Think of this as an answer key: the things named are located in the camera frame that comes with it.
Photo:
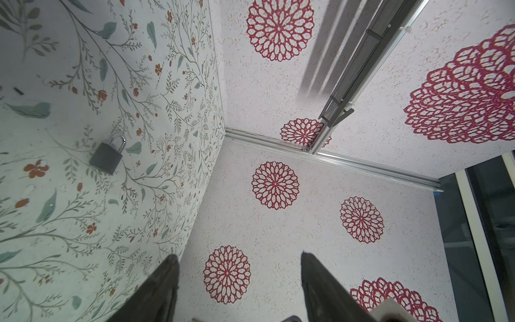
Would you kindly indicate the dark metal wall shelf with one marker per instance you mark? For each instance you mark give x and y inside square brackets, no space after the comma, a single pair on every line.
[374,31]

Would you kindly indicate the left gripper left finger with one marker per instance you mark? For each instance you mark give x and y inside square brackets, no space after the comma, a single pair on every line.
[156,299]

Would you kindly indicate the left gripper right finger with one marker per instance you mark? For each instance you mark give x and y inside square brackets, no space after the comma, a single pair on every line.
[325,298]

